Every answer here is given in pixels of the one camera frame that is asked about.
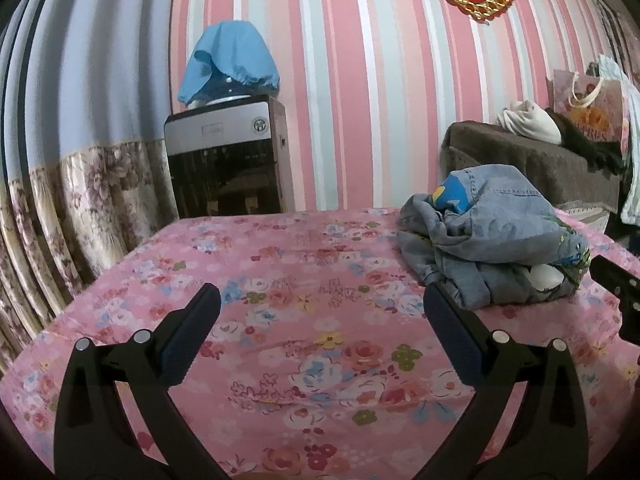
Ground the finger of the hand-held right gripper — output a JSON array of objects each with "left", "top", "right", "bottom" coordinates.
[{"left": 590, "top": 255, "right": 640, "bottom": 346}]

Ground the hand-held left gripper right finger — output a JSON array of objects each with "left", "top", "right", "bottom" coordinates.
[{"left": 410, "top": 281, "right": 588, "bottom": 480}]

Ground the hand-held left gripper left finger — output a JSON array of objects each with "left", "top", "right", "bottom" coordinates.
[{"left": 54, "top": 282, "right": 231, "bottom": 480}]

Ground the grey denim hooded jacket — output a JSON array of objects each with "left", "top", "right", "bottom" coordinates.
[{"left": 396, "top": 164, "right": 592, "bottom": 311}]

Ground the grey patterned cushion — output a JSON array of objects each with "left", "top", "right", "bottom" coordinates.
[{"left": 555, "top": 199, "right": 613, "bottom": 233}]

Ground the white pale blue blanket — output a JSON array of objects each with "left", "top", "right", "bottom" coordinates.
[{"left": 595, "top": 55, "right": 640, "bottom": 226}]

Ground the pink floral bed sheet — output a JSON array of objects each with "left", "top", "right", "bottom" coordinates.
[{"left": 0, "top": 205, "right": 640, "bottom": 480}]

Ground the black garment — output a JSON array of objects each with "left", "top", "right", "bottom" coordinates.
[{"left": 547, "top": 108, "right": 626, "bottom": 176}]

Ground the brown covered sofa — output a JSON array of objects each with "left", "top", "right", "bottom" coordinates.
[{"left": 440, "top": 120, "right": 623, "bottom": 216}]

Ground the pink gift bag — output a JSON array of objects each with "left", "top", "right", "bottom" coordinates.
[{"left": 551, "top": 69, "right": 631, "bottom": 153}]

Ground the striped floral curtain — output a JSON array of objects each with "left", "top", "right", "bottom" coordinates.
[{"left": 0, "top": 0, "right": 181, "bottom": 376}]

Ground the silver black water dispenser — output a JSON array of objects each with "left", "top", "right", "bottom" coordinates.
[{"left": 163, "top": 94, "right": 296, "bottom": 220}]

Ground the white cloth bundle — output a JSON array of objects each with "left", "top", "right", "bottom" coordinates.
[{"left": 496, "top": 100, "right": 562, "bottom": 145}]

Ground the water dispenser bottle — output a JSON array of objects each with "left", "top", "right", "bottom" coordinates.
[{"left": 202, "top": 77, "right": 253, "bottom": 107}]

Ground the blue cloth cover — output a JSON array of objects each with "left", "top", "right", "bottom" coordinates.
[{"left": 177, "top": 21, "right": 281, "bottom": 108}]

